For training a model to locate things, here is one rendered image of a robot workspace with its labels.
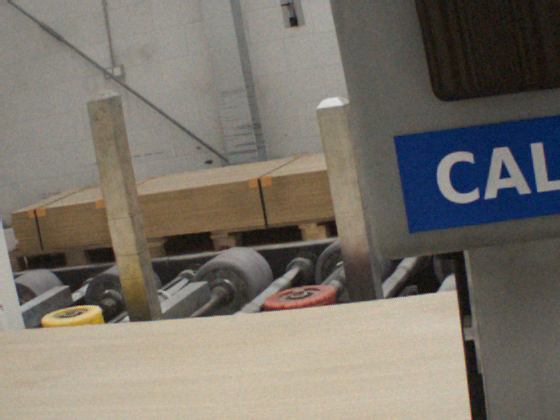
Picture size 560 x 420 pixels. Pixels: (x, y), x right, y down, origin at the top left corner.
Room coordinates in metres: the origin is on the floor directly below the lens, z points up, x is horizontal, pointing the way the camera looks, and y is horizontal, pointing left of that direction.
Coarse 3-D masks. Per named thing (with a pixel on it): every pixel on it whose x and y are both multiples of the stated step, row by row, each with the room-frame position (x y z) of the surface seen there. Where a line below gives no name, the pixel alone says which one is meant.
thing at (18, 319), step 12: (0, 228) 1.46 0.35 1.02; (0, 240) 1.45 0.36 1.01; (0, 252) 1.45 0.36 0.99; (0, 264) 1.44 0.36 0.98; (0, 276) 1.43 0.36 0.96; (12, 276) 1.46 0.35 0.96; (0, 288) 1.43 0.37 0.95; (12, 288) 1.45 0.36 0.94; (0, 300) 1.42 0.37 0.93; (12, 300) 1.45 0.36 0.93; (0, 312) 1.42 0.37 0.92; (12, 312) 1.44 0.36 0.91; (0, 324) 1.42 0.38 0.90; (12, 324) 1.43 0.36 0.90
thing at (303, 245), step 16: (320, 240) 1.97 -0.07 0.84; (176, 256) 2.06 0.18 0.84; (192, 256) 2.04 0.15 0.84; (208, 256) 2.02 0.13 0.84; (272, 256) 1.99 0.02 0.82; (288, 256) 1.98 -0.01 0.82; (16, 272) 2.18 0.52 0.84; (64, 272) 2.12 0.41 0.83; (80, 272) 2.11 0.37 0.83; (96, 272) 2.10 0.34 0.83; (160, 272) 2.06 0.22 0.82; (176, 272) 2.05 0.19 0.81; (416, 272) 1.90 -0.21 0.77; (432, 272) 1.89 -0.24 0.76; (80, 288) 2.12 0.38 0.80; (432, 288) 1.89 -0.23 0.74
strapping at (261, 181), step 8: (160, 176) 7.50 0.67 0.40; (248, 184) 6.51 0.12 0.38; (256, 184) 6.50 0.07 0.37; (264, 184) 6.48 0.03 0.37; (56, 200) 7.29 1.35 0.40; (96, 200) 6.88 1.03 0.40; (40, 208) 7.04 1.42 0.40; (264, 208) 6.49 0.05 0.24; (32, 216) 7.05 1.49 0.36; (40, 216) 7.03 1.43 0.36; (264, 216) 6.49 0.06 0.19; (40, 240) 7.04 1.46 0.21
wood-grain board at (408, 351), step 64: (192, 320) 1.29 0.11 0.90; (256, 320) 1.24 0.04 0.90; (320, 320) 1.19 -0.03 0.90; (384, 320) 1.14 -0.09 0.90; (448, 320) 1.08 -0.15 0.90; (0, 384) 1.13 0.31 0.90; (64, 384) 1.09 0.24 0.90; (128, 384) 1.06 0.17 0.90; (192, 384) 1.03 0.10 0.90; (256, 384) 1.00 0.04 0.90; (320, 384) 0.96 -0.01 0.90; (384, 384) 0.93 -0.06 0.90; (448, 384) 0.89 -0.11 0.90
